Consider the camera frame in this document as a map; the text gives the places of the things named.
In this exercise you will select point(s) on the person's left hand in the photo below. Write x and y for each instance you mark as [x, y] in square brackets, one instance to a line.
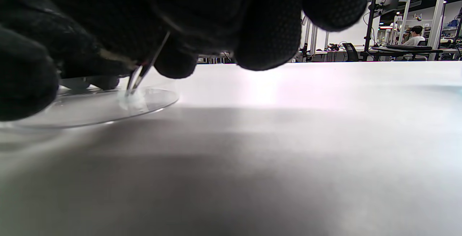
[104, 82]

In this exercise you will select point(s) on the person's right hand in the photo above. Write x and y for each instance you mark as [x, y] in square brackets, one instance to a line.
[180, 8]

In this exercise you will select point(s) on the clear glass culture dish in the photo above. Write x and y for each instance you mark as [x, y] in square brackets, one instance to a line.
[90, 109]

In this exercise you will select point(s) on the small white cotton tuft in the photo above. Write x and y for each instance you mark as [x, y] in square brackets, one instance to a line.
[131, 101]

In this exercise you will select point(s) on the silver metal tweezers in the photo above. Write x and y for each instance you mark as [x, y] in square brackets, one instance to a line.
[141, 74]

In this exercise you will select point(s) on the black office chair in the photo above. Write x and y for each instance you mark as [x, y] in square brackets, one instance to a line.
[350, 52]

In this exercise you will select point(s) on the black tripod pole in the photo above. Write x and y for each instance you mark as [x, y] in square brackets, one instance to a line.
[371, 12]

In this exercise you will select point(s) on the black keyboard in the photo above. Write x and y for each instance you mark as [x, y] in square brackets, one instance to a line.
[408, 47]

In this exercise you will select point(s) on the black metal desk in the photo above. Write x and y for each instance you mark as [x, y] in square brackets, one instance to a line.
[408, 52]

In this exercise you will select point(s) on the white gantry frame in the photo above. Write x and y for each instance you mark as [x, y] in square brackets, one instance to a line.
[438, 19]

